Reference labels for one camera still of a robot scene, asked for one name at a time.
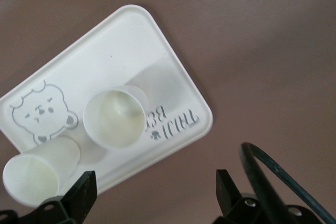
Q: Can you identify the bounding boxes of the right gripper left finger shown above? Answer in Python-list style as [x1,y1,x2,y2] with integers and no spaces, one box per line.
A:
[36,170,98,224]

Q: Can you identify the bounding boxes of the cream tray with bear print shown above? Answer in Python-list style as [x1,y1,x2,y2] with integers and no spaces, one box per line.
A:
[0,4,214,196]

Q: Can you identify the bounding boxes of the brown table cover mat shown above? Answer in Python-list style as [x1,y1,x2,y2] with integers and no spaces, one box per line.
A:
[0,0,336,224]

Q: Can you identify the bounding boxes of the white plastic cup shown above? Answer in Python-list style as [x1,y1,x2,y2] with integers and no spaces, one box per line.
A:
[82,84,149,150]
[2,135,82,208]

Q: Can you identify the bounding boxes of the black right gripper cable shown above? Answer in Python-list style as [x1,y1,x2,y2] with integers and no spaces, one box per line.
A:
[239,142,336,224]

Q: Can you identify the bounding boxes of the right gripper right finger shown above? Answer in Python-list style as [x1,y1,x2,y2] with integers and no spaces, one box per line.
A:
[213,168,266,224]

